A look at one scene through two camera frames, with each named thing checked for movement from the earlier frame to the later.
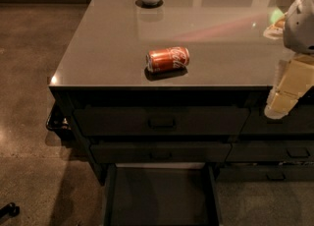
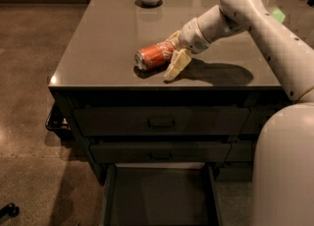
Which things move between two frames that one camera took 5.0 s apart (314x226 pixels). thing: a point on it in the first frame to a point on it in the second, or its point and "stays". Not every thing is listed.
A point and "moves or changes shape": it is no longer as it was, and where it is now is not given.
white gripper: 300,27 to 193,38
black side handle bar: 57,122 stays
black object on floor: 9,211 stays
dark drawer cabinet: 164,84 stays
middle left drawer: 164,152 stays
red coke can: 167,59 moves or changes shape
